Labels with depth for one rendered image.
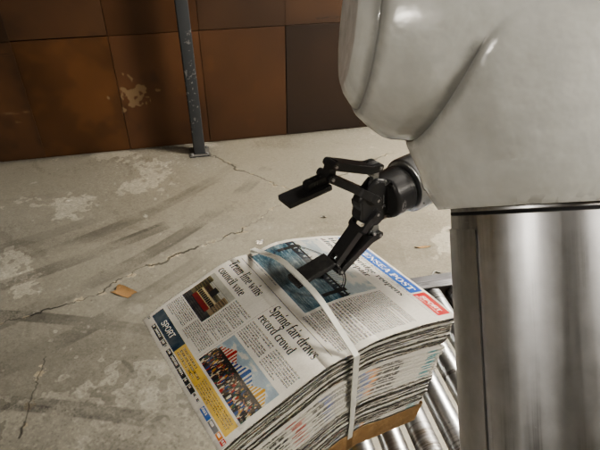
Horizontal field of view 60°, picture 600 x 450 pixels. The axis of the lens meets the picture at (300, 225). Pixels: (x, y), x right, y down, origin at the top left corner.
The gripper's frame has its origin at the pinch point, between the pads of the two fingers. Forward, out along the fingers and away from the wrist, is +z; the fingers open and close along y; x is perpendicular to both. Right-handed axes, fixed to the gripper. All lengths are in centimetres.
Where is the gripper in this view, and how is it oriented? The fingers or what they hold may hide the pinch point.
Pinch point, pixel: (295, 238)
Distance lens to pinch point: 74.5
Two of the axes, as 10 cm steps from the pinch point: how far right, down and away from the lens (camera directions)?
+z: -8.2, 3.9, -4.1
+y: 0.8, 8.0, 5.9
